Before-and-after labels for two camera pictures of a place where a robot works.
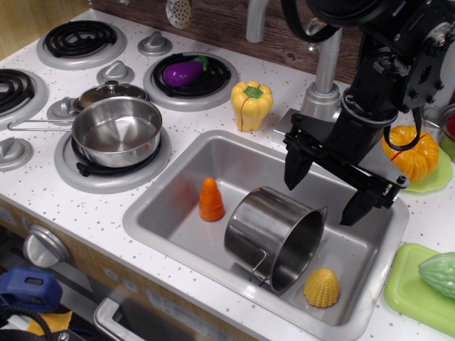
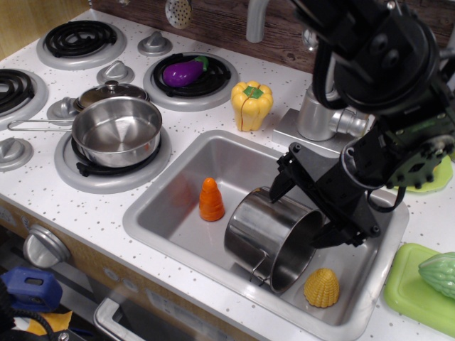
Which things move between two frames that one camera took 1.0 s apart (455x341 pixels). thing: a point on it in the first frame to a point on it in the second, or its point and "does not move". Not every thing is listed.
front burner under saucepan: x=77 y=170 does not move
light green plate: x=442 y=175 does not move
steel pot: x=273 y=236 does not move
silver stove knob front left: x=15 y=153 does not move
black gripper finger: x=297 y=164 to x=280 y=186
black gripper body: x=343 y=145 to x=326 y=182
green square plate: x=407 y=291 does not move
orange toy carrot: x=211 y=205 does not move
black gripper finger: x=360 y=204 to x=330 y=236
